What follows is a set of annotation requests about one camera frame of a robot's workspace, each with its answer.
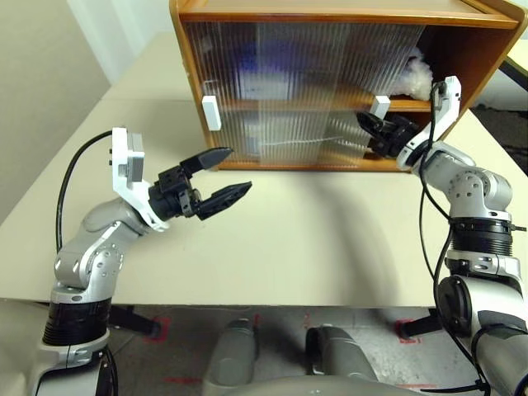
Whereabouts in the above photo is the brown wooden cabinet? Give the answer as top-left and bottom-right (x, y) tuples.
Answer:
(169, 0), (526, 174)

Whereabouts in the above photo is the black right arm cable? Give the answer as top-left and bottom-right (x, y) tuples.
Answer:
(417, 81), (492, 396)

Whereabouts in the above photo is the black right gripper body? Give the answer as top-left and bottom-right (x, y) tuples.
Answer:
(380, 114), (421, 158)

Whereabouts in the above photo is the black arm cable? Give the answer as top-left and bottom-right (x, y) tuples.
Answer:
(417, 81), (492, 396)
(54, 130), (120, 396)

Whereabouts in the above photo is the white crinkled plastic bag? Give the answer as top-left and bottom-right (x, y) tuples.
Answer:
(394, 45), (435, 101)

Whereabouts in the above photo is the grey robot right leg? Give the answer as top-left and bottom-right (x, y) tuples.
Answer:
(305, 324), (379, 383)

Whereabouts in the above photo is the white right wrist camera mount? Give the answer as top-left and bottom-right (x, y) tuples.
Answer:
(394, 74), (462, 171)

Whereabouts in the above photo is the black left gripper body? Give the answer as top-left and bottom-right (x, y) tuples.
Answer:
(147, 163), (203, 222)

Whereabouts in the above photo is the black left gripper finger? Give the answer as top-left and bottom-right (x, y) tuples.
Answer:
(193, 179), (253, 223)
(179, 146), (235, 175)

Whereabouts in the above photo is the purple white tissue pack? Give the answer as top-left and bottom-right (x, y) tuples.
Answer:
(237, 39), (298, 100)

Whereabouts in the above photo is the grey robot leg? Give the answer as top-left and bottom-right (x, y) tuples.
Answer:
(305, 324), (379, 383)
(204, 318), (259, 389)

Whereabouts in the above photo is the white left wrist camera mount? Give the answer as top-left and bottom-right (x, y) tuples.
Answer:
(107, 126), (171, 233)

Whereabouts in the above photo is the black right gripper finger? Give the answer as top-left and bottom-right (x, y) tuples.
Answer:
(356, 111), (389, 138)
(367, 137), (394, 159)

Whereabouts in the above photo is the beige side table black frame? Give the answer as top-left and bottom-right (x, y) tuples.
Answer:
(497, 36), (528, 90)

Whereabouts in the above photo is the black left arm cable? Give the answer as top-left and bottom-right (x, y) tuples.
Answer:
(54, 130), (120, 396)

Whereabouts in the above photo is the grey robot torso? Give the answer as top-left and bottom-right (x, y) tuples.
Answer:
(201, 370), (438, 396)

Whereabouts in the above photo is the grey robot left leg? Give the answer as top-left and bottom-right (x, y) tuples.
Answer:
(204, 318), (259, 389)

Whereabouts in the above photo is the ribbed clear sliding door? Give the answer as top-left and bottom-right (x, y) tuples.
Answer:
(254, 22), (427, 165)
(182, 22), (344, 165)

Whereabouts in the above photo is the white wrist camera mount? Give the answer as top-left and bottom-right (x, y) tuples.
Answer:
(394, 74), (462, 171)
(107, 126), (171, 233)

